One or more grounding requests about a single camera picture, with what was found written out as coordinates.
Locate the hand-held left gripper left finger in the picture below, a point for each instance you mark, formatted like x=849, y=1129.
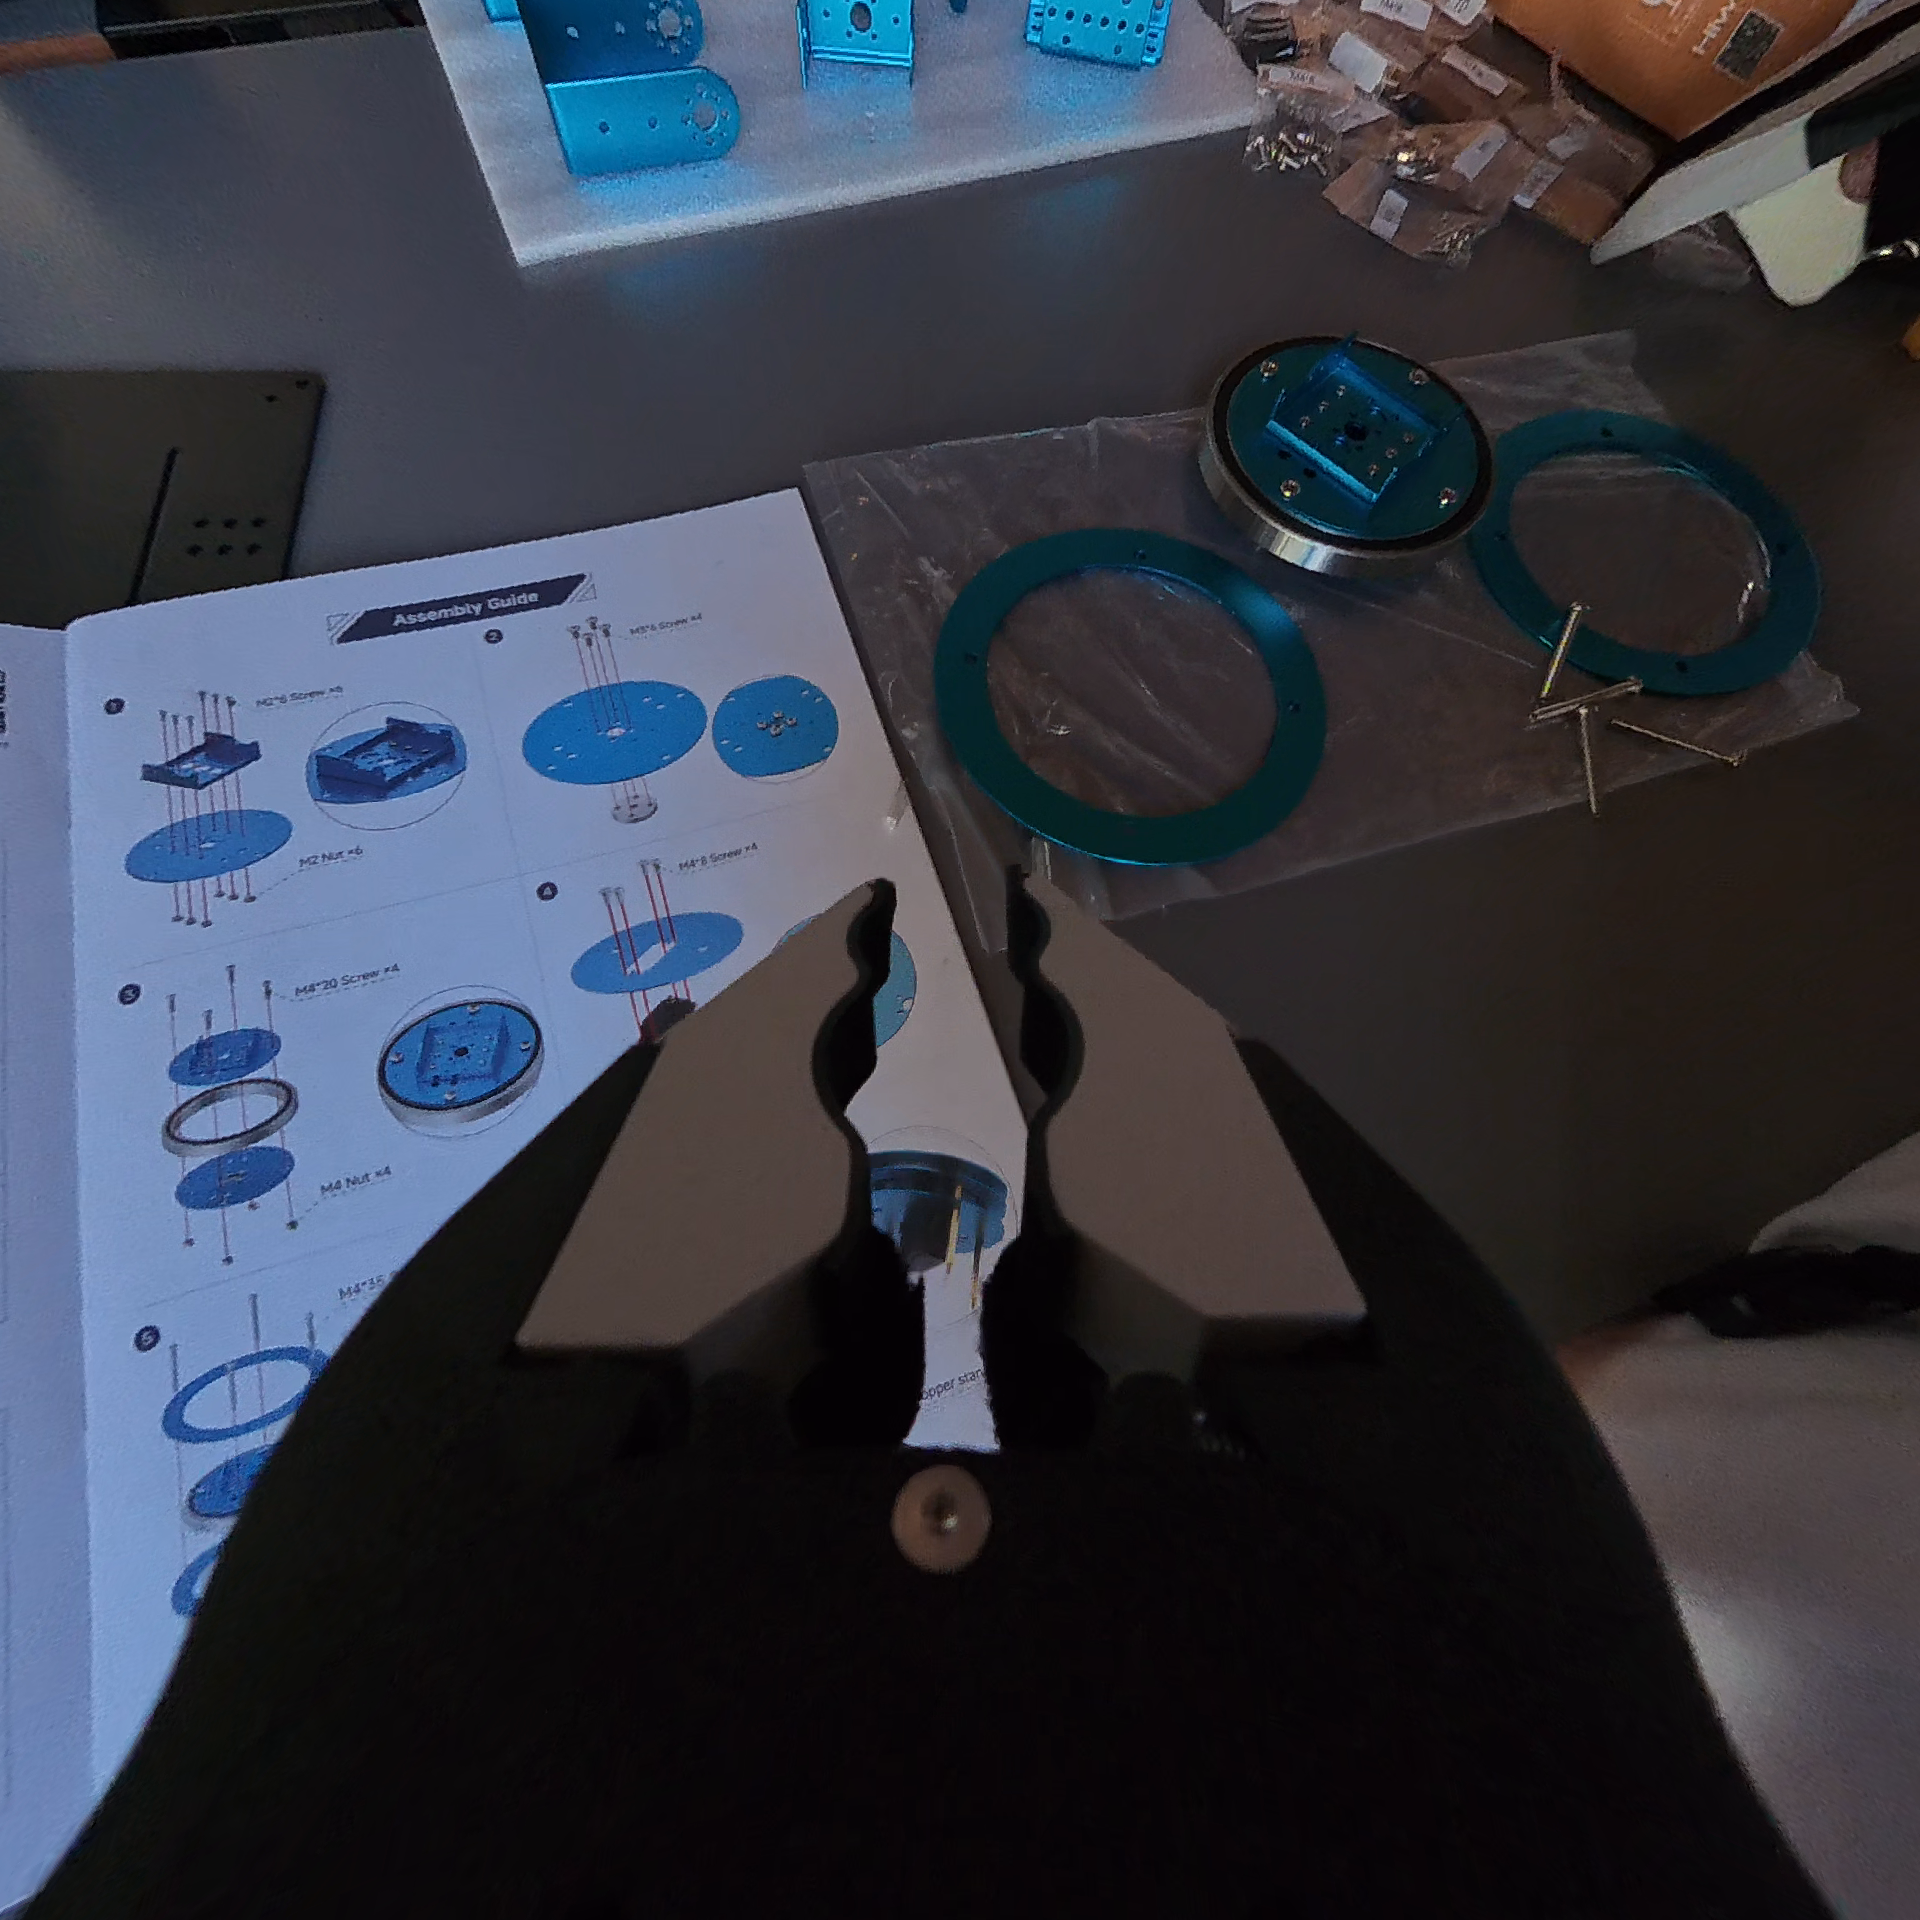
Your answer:
x=721, y=1184

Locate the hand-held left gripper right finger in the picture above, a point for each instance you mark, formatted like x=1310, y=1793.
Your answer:
x=1184, y=1184

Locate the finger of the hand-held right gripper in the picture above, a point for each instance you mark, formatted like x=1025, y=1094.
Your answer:
x=1694, y=189

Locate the orange cardboard box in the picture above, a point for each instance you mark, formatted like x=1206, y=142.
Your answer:
x=1622, y=43

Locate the pile of small screw bags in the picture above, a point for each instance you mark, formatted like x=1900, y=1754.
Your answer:
x=1440, y=150

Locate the round bearing disc assembly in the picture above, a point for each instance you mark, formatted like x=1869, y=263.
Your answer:
x=1350, y=434

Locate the large clear plastic sheet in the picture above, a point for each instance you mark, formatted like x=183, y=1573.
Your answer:
x=1425, y=779

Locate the long metal screw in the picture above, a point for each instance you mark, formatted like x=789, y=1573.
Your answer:
x=1588, y=757
x=1676, y=744
x=1588, y=702
x=1560, y=647

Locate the assembly guide booklet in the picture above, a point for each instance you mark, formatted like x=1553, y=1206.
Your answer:
x=450, y=779

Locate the person's beige shirt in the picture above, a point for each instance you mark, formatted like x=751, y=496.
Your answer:
x=1799, y=1501

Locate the white foam sheet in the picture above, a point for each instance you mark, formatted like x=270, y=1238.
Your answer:
x=901, y=166

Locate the black metal plate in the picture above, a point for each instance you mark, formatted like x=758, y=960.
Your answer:
x=150, y=480

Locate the blue U-shaped metal bracket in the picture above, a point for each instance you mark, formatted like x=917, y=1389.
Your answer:
x=630, y=119

